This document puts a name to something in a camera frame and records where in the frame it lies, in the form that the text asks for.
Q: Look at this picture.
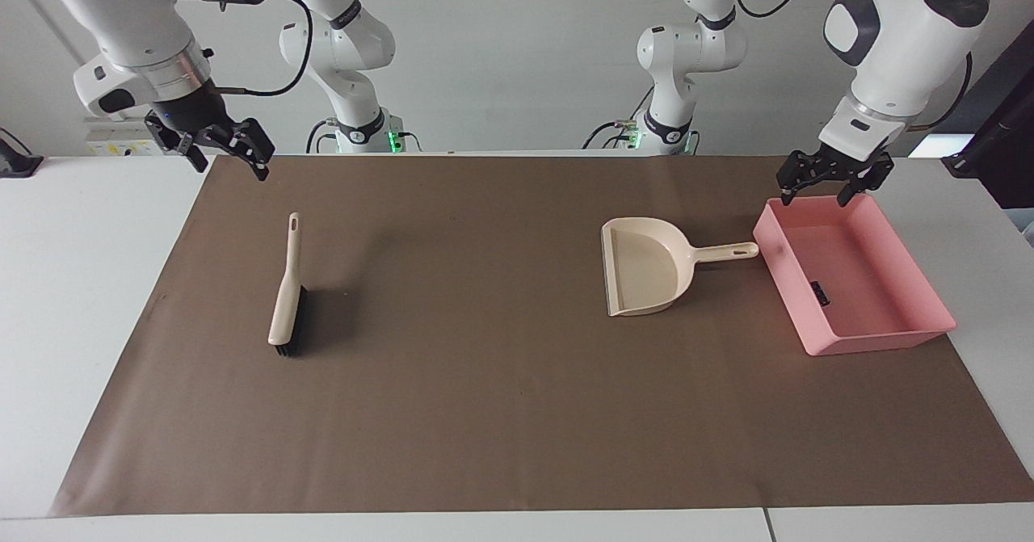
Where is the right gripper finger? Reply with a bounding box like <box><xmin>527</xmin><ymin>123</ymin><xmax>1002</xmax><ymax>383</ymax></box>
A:
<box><xmin>207</xmin><ymin>117</ymin><xmax>276</xmax><ymax>182</ymax></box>
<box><xmin>145</xmin><ymin>116</ymin><xmax>210</xmax><ymax>174</ymax></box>

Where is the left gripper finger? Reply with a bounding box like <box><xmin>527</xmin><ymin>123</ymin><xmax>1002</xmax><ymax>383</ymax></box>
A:
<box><xmin>776</xmin><ymin>149</ymin><xmax>836</xmax><ymax>206</ymax></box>
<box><xmin>835</xmin><ymin>158</ymin><xmax>896</xmax><ymax>208</ymax></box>

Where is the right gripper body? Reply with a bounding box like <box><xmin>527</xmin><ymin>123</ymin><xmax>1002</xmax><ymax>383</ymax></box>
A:
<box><xmin>152</xmin><ymin>80</ymin><xmax>237</xmax><ymax>141</ymax></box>

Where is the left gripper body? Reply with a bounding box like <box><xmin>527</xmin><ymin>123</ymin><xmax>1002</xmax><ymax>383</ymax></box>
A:
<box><xmin>816</xmin><ymin>144</ymin><xmax>891</xmax><ymax>171</ymax></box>

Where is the pink plastic bin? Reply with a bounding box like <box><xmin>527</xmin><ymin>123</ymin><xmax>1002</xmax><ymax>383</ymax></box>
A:
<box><xmin>752</xmin><ymin>195</ymin><xmax>958</xmax><ymax>357</ymax></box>

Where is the black stand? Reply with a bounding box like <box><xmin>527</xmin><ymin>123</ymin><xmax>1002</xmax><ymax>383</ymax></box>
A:
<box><xmin>0</xmin><ymin>127</ymin><xmax>44</xmax><ymax>179</ymax></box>
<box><xmin>940</xmin><ymin>41</ymin><xmax>1034</xmax><ymax>210</ymax></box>

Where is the cream brush with black bristles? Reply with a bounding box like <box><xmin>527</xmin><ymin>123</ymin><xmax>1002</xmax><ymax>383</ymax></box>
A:
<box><xmin>267</xmin><ymin>212</ymin><xmax>315</xmax><ymax>359</ymax></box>

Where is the cream plastic dustpan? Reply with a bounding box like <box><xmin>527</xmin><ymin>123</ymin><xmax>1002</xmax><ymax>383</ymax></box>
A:
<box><xmin>600</xmin><ymin>217</ymin><xmax>761</xmax><ymax>317</ymax></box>

